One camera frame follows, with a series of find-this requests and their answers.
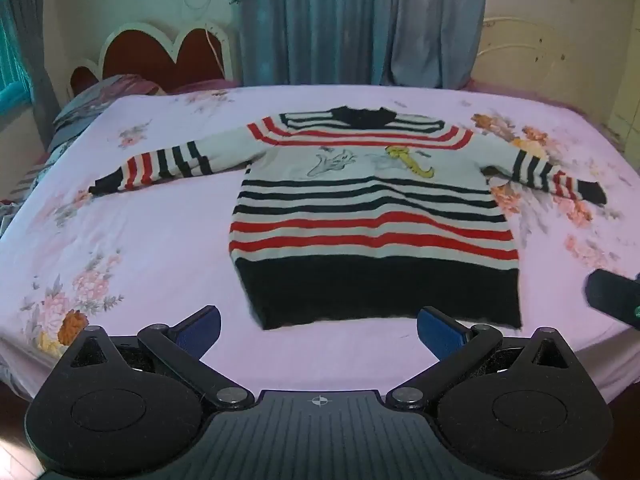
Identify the teal window curtain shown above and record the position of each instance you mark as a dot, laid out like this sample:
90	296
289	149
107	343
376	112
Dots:
11	60

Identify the grey window curtain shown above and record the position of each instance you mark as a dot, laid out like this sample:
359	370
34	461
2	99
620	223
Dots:
30	35

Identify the striped knit sweater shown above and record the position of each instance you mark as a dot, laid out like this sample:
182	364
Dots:
370	220

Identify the red scalloped headboard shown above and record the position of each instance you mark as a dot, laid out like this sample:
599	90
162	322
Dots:
150	55

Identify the floral lilac bed sheet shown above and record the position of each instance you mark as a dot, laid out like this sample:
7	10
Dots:
165	240

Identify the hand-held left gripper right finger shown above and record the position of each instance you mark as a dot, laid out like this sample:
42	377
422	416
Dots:
440	334

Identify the blue grey curtain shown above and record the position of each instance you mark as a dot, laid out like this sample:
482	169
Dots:
360	20

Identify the pink bed cloth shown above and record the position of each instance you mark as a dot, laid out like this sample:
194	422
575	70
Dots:
525	92

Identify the magenta pillow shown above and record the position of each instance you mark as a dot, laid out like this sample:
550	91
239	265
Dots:
205	86

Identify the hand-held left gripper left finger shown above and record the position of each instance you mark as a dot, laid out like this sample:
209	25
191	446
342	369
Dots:
200	332

